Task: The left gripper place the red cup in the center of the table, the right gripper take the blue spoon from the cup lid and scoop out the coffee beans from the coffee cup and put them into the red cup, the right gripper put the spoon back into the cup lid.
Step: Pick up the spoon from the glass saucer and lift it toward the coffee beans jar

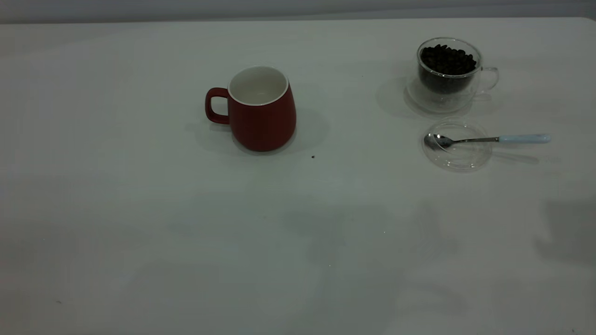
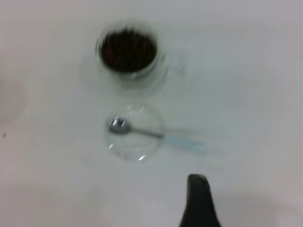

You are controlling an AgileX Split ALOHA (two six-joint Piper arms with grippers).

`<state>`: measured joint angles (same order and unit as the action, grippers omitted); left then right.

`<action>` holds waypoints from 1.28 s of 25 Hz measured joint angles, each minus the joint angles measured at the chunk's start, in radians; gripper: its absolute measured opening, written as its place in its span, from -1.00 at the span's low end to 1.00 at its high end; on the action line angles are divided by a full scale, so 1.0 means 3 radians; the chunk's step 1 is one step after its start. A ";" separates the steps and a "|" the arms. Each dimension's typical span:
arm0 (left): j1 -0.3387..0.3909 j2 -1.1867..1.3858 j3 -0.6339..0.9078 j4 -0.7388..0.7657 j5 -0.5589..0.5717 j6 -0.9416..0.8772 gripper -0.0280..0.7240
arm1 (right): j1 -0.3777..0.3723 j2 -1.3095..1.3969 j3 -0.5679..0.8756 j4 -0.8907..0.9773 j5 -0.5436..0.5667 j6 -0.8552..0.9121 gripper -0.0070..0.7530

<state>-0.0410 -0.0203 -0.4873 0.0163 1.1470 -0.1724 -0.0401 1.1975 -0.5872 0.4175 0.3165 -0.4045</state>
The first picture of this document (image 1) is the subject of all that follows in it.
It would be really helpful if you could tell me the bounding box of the clear glass cup with handle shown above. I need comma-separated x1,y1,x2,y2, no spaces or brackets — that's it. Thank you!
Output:
405,37,500,114

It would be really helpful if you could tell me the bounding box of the red ceramic mug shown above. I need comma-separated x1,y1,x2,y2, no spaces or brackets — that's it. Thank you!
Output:
205,66,297,152

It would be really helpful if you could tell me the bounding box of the metal spoon pale blue handle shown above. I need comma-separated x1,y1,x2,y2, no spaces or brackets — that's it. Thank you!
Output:
424,134,552,152

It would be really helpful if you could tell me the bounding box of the clear glass saucer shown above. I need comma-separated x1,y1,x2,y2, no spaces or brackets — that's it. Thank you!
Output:
422,120,493,173

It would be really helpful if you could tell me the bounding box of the dark coffee beans pile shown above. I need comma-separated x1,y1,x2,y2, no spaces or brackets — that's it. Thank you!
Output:
419,45,477,95

